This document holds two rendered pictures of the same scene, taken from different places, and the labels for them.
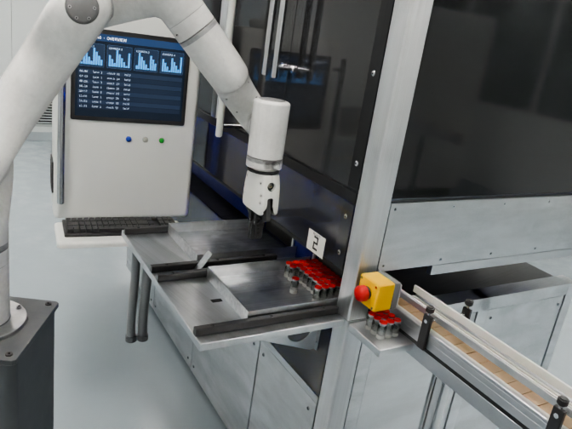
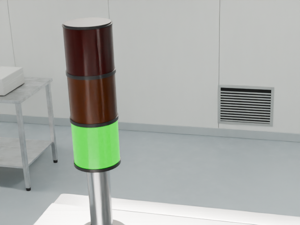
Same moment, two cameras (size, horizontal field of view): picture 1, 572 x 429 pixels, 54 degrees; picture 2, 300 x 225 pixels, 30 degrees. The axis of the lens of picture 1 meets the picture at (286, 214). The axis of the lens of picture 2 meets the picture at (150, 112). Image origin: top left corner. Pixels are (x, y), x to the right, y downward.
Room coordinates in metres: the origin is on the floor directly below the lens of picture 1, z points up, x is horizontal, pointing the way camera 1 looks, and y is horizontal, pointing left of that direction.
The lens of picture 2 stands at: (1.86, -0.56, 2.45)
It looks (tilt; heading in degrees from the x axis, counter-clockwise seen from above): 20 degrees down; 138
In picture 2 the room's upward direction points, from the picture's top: 2 degrees counter-clockwise
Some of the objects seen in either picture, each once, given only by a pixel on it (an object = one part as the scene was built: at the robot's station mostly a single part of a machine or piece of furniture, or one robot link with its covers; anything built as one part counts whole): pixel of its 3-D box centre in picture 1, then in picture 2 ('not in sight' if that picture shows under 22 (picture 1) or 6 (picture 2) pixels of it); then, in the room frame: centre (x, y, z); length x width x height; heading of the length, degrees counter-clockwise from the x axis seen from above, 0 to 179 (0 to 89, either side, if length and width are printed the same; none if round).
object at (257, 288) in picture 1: (282, 286); not in sight; (1.40, -0.02, 0.90); 0.34 x 0.26 x 0.04; 122
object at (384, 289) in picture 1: (377, 290); not in sight; (1.25, -0.25, 1.00); 0.08 x 0.07 x 0.07; 122
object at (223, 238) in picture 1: (231, 239); not in sight; (1.69, 0.16, 0.90); 0.34 x 0.26 x 0.04; 122
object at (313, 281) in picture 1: (308, 280); not in sight; (1.45, -0.09, 0.90); 0.18 x 0.02 x 0.05; 32
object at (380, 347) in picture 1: (385, 335); not in sight; (1.26, -0.30, 0.87); 0.14 x 0.13 x 0.02; 122
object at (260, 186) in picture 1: (260, 187); not in sight; (1.26, 0.07, 1.21); 0.10 x 0.08 x 0.11; 34
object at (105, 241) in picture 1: (121, 230); not in sight; (1.89, 0.59, 0.79); 0.45 x 0.28 x 0.03; 117
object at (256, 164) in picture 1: (264, 163); not in sight; (1.26, 0.07, 1.27); 0.09 x 0.08 x 0.03; 34
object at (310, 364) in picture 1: (196, 227); not in sight; (2.18, 0.36, 0.73); 1.98 x 0.01 x 0.25; 32
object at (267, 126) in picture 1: (268, 127); not in sight; (1.27, 0.07, 1.35); 0.09 x 0.08 x 0.13; 19
